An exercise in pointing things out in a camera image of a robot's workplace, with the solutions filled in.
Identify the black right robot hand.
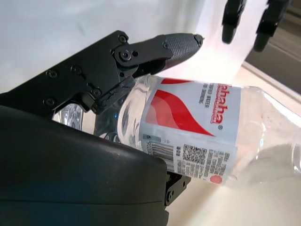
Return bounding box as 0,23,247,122
0,30,204,226

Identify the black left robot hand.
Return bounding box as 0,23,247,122
221,0,291,53

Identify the clear water bottle red label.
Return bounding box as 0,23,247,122
53,75,301,187

